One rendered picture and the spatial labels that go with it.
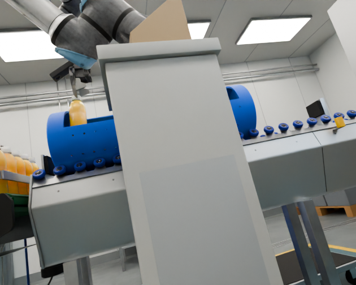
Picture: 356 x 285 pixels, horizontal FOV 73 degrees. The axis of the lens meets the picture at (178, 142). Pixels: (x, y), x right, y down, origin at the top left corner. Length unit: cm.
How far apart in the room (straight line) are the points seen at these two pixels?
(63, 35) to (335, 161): 118
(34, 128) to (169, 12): 436
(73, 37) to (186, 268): 71
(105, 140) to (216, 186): 56
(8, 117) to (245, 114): 455
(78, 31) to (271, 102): 525
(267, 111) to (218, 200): 516
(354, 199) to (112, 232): 359
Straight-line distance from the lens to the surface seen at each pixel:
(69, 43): 86
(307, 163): 119
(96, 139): 99
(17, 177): 108
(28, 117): 504
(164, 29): 72
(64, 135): 102
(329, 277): 126
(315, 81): 682
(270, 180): 110
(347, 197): 406
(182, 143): 56
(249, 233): 59
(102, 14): 86
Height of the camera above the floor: 76
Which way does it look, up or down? 13 degrees up
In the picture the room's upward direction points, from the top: 13 degrees counter-clockwise
